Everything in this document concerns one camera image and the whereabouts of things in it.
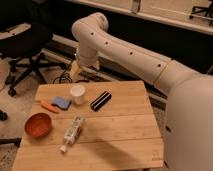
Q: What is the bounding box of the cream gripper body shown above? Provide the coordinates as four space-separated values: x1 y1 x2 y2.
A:
70 60 100 81

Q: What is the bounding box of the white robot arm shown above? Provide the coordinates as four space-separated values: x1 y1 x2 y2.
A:
71 12 213 171

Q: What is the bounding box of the red ceramic bowl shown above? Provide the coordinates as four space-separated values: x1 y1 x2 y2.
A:
24 113 52 138

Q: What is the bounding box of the blue sponge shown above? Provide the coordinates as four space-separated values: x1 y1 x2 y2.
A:
51 96 71 110

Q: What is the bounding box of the black striped box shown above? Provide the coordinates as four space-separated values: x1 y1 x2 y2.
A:
90 91 112 112

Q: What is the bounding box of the orange carrot toy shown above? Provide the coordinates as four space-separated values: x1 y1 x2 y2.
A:
40 100 58 113

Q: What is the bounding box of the clear plastic bottle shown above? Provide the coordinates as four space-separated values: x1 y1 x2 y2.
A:
60 116 85 154

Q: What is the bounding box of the wooden table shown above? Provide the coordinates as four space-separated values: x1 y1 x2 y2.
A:
12 81 164 171

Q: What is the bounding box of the black office chair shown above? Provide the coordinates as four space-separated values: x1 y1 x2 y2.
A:
0 0 66 97

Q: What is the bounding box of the distant chair base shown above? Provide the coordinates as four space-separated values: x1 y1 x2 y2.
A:
189 0 213 25

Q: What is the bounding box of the black cable on floor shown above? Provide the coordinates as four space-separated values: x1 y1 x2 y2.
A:
52 69 90 85

